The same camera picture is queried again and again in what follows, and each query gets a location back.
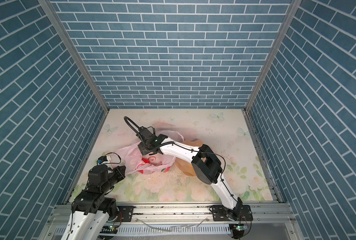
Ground pink plastic bag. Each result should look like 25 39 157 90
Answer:
115 140 176 176

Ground peach lotus shaped bowl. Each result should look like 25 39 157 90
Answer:
174 139 203 177

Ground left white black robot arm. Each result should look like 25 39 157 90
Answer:
62 165 126 240

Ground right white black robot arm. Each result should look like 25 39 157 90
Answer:
135 127 253 222

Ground red fake chili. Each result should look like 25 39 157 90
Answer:
142 158 151 164

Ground peach fake fruit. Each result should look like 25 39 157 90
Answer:
148 154 163 166

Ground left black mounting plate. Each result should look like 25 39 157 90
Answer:
113 206 134 223

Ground black mounting plate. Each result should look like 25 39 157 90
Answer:
113 206 134 223
209 205 253 222

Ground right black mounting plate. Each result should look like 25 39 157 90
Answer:
209 205 253 222

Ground white ventilation grille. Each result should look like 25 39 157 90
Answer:
99 224 231 237

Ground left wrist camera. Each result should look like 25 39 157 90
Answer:
97 156 108 165

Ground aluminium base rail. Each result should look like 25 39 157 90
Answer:
39 202 303 240

